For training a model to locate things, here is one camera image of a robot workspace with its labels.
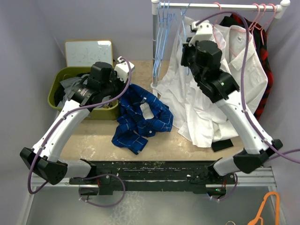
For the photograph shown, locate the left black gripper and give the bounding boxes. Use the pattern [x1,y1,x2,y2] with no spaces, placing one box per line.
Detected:
[101,71,128,100]

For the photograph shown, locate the light blue wire hanger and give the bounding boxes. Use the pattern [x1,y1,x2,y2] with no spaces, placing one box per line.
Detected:
[178,2,192,76]

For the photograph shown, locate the blue plaid shirt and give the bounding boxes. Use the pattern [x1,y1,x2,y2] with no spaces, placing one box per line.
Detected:
[112,84,173,155]

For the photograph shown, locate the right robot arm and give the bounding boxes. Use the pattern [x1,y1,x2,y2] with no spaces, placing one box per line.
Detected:
[181,37,283,183]

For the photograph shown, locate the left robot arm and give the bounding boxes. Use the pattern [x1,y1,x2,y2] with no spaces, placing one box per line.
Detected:
[20,58,134,185]

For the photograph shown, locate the white shirt right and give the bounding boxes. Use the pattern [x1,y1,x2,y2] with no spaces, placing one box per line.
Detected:
[215,25,268,113]

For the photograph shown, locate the white shirt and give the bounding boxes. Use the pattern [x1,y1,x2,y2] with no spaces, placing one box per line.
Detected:
[215,25,268,113]
[157,16,238,148]

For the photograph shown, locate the pink hanger middle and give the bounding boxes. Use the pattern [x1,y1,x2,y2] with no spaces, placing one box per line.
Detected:
[226,11,266,60]

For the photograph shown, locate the pink hanger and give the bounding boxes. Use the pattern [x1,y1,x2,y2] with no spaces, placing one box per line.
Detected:
[226,11,266,60]
[248,3,277,45]
[210,1,225,47]

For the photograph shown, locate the pink hanger left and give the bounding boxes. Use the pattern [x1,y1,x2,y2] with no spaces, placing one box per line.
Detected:
[210,1,225,47]

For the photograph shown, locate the white shirt left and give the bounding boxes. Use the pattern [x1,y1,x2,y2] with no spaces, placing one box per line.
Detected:
[157,16,238,148]

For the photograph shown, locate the red black plaid shirt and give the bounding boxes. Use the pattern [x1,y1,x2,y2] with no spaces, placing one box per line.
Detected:
[220,14,274,120]

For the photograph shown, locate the pink hanger right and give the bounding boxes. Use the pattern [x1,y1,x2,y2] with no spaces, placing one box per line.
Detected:
[248,3,277,45]

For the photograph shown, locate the orange hanger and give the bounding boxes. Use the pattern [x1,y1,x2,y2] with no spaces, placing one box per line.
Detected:
[246,191,280,225]

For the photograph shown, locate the olive green laundry bin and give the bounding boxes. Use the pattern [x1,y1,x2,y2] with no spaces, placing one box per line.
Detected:
[48,67,120,120]

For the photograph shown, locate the grey clothes in bin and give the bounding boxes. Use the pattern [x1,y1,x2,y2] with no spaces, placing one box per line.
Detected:
[54,73,89,108]

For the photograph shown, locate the small whiteboard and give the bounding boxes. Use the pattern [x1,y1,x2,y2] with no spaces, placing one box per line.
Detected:
[65,40,113,67]

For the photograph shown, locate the light blue hangers bunch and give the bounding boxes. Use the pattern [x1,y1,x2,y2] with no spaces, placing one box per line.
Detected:
[153,0,176,78]

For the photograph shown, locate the black cloth patch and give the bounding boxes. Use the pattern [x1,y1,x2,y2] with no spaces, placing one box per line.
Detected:
[211,139,233,152]

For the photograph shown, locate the white clothes rack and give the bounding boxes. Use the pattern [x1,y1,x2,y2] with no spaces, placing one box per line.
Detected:
[150,0,291,90]

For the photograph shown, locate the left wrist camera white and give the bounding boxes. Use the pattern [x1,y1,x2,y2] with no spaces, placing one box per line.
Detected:
[114,56,135,83]

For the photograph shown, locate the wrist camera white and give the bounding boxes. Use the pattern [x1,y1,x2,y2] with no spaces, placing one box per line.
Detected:
[188,20,213,46]
[114,56,135,83]

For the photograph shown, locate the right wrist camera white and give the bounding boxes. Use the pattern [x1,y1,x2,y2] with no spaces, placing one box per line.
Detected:
[188,20,213,46]

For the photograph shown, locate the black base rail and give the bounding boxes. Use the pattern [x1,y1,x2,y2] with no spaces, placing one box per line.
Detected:
[70,161,236,196]

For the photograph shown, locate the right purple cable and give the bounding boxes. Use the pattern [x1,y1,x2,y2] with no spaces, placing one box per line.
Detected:
[196,11,300,165]

